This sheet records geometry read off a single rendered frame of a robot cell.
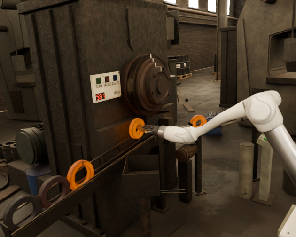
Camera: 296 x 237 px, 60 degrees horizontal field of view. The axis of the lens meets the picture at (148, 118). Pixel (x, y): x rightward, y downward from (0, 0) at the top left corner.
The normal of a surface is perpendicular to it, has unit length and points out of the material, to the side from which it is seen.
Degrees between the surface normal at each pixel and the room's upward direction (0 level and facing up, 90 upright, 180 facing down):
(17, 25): 90
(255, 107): 84
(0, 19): 90
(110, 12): 90
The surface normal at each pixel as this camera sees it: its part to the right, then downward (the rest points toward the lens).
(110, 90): 0.80, 0.11
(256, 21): -0.77, 0.21
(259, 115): -0.49, 0.10
